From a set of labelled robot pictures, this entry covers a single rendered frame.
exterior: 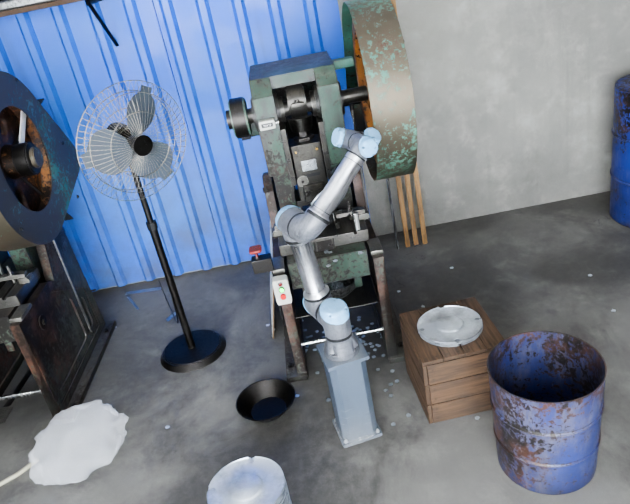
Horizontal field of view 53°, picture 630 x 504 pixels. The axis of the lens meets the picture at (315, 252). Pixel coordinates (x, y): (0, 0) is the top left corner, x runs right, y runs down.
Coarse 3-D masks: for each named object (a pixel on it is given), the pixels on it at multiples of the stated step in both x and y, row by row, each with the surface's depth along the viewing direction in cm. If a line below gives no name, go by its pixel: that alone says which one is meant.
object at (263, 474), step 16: (240, 464) 241; (256, 464) 240; (272, 464) 238; (224, 480) 235; (240, 480) 233; (256, 480) 232; (272, 480) 231; (208, 496) 230; (224, 496) 229; (240, 496) 226; (256, 496) 226; (272, 496) 225
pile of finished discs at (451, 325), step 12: (432, 312) 296; (444, 312) 294; (456, 312) 292; (468, 312) 291; (420, 324) 289; (432, 324) 288; (444, 324) 285; (456, 324) 283; (468, 324) 283; (480, 324) 281; (432, 336) 280; (444, 336) 278; (456, 336) 277; (468, 336) 275
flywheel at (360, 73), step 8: (352, 24) 299; (352, 32) 306; (360, 56) 312; (360, 64) 316; (360, 72) 318; (360, 80) 321; (368, 96) 291; (368, 104) 297; (368, 112) 323; (368, 120) 322
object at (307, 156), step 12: (300, 144) 295; (312, 144) 295; (300, 156) 297; (312, 156) 297; (300, 168) 299; (312, 168) 300; (324, 168) 300; (300, 180) 301; (312, 180) 303; (324, 180) 303; (300, 192) 305; (312, 192) 302
